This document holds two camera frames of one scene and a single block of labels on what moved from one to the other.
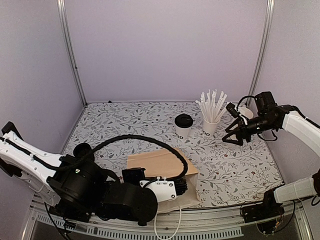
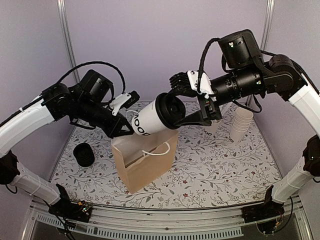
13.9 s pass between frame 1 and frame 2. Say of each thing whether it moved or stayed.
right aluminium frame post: stayed
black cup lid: moved
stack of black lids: stayed
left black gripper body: moved
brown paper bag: moved
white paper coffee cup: moved
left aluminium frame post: stayed
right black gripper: moved
